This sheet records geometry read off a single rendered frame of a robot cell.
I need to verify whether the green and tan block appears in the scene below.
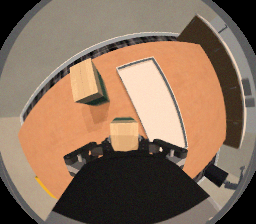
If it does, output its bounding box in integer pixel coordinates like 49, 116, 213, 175
70, 58, 110, 106
110, 117, 138, 151

